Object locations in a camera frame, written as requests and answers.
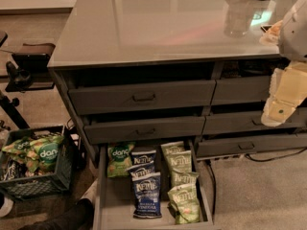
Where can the black stand with brown pad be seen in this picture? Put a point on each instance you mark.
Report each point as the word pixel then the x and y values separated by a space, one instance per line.
pixel 27 72

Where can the blue Kettle bag rear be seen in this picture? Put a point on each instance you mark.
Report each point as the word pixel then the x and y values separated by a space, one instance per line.
pixel 143 157

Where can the grey drawer cabinet counter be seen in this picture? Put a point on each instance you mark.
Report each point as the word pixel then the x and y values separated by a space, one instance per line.
pixel 119 42

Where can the blue Kettle bag front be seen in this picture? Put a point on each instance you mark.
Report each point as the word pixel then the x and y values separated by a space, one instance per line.
pixel 147 196

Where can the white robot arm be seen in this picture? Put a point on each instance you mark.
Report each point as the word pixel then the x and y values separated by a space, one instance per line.
pixel 292 41

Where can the green Dang chip bag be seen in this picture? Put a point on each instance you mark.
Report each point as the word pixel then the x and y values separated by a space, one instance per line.
pixel 119 159

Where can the grey drawer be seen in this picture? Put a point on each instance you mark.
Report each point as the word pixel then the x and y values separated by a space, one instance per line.
pixel 144 129
pixel 251 144
pixel 143 96
pixel 241 90
pixel 248 121

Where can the blue Kettle bag middle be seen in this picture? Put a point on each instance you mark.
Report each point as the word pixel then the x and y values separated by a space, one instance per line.
pixel 141 169

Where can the top left grey drawer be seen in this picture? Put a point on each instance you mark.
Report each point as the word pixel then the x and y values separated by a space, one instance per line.
pixel 143 96

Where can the middle right grey drawer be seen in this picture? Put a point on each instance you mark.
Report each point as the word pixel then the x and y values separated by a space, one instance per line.
pixel 248 121

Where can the dark plastic crate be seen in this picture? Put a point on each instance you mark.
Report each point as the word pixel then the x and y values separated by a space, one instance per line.
pixel 19 184

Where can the top right grey drawer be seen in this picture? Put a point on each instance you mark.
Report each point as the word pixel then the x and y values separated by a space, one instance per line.
pixel 241 90

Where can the green Kettle bag rear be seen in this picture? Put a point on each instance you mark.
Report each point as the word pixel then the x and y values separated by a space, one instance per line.
pixel 172 147

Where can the open bottom left drawer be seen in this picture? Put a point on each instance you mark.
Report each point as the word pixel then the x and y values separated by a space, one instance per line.
pixel 115 201

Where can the black white fiducial marker board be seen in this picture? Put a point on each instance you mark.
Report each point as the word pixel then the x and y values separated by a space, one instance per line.
pixel 272 32

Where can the black shoe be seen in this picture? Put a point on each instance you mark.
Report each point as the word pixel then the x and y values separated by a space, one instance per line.
pixel 82 212

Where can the blue kettle bag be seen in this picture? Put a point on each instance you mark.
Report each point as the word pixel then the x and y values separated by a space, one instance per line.
pixel 143 157
pixel 141 169
pixel 147 196

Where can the green Dang bag in crate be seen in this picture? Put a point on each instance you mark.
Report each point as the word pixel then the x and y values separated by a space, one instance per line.
pixel 47 150

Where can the middle left grey drawer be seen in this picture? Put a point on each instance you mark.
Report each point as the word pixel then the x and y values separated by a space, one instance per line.
pixel 144 129

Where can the green Kettle bag front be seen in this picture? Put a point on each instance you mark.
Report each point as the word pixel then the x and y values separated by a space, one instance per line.
pixel 184 201

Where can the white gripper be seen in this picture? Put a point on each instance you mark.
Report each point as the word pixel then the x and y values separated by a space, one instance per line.
pixel 295 33

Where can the green kettle bag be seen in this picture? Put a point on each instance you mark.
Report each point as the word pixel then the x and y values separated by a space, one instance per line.
pixel 180 178
pixel 184 201
pixel 172 147
pixel 181 161

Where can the green chip bags pile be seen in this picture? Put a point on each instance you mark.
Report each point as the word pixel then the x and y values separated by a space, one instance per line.
pixel 23 152

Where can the bottom right grey drawer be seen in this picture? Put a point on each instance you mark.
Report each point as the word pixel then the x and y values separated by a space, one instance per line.
pixel 251 144

